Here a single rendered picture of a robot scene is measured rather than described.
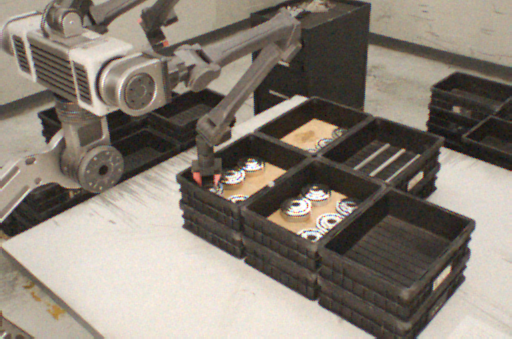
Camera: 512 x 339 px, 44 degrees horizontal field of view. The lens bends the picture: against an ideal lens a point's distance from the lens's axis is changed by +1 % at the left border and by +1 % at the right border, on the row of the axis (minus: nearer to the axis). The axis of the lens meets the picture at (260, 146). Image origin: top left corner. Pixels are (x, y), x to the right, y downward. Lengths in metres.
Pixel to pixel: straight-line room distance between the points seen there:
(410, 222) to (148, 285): 0.86
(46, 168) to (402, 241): 1.08
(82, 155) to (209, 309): 0.60
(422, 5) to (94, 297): 4.11
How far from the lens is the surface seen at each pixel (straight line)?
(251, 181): 2.26
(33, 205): 2.89
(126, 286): 2.08
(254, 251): 2.02
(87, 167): 1.79
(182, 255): 2.16
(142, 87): 1.50
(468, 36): 5.38
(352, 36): 3.88
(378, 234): 2.03
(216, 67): 1.65
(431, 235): 2.05
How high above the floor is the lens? 2.07
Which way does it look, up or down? 30 degrees down
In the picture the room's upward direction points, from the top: 2 degrees counter-clockwise
